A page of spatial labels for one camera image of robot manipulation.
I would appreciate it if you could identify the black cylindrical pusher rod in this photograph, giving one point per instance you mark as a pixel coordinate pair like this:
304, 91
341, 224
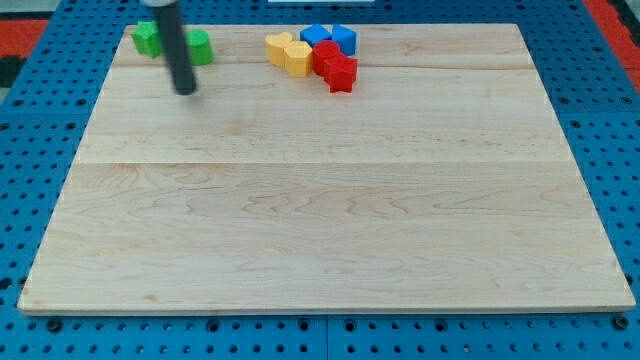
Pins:
168, 17

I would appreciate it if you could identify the green star block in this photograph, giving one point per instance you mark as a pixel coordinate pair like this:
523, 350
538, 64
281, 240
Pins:
146, 39

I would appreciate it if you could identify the green cylinder block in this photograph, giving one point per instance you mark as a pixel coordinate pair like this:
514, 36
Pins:
199, 47

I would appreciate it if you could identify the yellow heart block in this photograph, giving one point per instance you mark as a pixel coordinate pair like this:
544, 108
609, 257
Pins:
275, 45

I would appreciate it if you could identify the yellow hexagon block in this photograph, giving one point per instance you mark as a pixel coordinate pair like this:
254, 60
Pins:
298, 59

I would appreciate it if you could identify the blue cube block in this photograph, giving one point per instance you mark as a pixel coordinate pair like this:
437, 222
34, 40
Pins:
313, 34

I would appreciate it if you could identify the red cylinder block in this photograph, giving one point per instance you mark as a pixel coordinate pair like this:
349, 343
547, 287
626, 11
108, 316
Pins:
322, 51

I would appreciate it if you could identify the blue triangular block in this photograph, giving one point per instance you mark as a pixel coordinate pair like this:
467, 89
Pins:
346, 38

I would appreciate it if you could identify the red star block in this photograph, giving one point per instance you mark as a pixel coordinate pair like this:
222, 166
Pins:
340, 73

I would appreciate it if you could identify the light wooden board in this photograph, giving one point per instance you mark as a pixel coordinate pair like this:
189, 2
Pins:
441, 184

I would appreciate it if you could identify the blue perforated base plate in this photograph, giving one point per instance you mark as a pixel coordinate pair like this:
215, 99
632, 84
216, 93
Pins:
49, 104

